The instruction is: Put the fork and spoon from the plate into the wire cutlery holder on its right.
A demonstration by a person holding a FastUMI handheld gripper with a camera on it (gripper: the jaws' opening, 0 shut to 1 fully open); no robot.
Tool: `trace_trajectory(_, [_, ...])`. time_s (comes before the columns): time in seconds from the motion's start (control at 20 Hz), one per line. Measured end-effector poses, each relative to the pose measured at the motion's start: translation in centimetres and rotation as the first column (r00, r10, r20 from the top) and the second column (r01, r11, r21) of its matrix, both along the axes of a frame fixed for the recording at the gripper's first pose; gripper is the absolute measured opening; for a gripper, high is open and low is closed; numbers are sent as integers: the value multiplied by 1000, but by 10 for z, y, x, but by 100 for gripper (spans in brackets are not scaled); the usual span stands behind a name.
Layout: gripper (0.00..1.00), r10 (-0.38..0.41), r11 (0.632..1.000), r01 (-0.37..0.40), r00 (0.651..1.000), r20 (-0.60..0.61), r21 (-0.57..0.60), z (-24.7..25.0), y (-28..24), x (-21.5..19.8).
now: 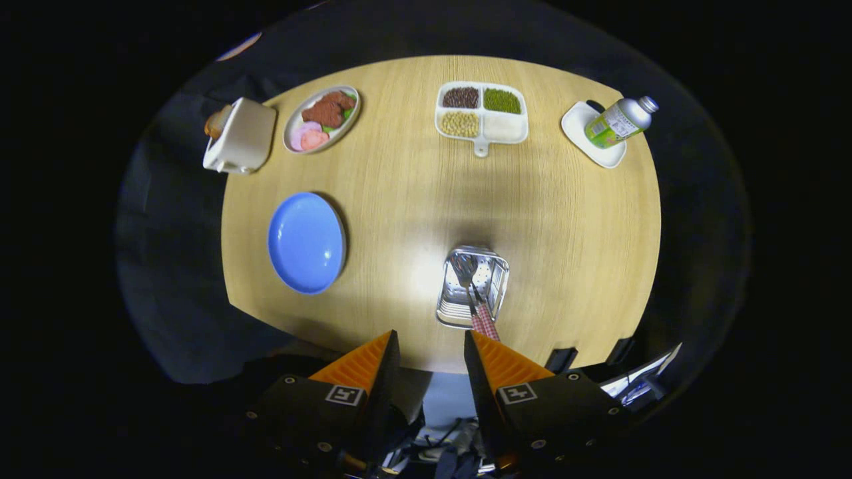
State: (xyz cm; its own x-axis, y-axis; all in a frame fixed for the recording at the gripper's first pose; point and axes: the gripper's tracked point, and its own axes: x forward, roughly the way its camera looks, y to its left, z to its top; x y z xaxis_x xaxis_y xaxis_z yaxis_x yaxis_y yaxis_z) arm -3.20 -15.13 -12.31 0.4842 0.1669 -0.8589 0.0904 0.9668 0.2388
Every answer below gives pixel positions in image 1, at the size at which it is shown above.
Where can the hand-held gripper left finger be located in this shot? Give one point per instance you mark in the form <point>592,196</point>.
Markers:
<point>383,399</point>

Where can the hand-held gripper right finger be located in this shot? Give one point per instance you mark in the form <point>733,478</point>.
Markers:
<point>482,399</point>

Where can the blue round plate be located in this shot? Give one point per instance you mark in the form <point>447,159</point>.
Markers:
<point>306,243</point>

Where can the reddish pink ham slice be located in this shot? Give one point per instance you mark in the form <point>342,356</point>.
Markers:
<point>315,140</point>

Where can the white divided dish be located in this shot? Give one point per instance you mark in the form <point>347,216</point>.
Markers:
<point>504,126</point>

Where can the pile of yellow soybeans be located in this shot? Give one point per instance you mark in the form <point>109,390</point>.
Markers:
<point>460,124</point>

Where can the pale pink ham slice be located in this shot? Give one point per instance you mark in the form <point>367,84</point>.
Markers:
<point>296,136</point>

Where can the green lettuce leaf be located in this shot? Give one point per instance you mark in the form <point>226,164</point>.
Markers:
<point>349,112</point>

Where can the small white dish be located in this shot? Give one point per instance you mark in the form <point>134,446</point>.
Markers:
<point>576,123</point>

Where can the brown meat steak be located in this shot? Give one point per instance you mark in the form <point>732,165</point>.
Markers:
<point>326,110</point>

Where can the white toaster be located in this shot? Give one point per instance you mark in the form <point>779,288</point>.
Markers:
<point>246,136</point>

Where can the beige oval food plate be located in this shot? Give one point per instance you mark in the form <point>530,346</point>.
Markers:
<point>296,114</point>

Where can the pile of green beans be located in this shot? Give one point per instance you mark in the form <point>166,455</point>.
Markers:
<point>502,101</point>

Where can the pile of dark beans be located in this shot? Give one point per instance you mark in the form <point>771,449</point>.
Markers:
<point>460,98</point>

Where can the silver bottle with green label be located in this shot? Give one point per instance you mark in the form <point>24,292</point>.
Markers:
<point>619,121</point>

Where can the brown toast slice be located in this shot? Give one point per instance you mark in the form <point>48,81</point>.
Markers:
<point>213,126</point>
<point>223,114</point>

